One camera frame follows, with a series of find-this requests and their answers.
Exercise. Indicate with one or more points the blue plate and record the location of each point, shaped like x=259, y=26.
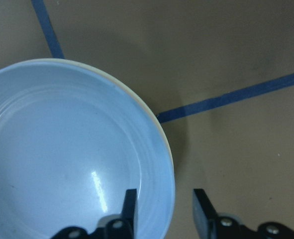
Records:
x=71, y=144

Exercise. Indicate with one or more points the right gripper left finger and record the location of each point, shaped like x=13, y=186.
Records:
x=118, y=228

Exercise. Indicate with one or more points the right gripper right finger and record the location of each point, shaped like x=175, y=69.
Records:
x=212, y=225

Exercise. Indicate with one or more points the cream plate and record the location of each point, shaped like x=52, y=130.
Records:
x=110, y=78

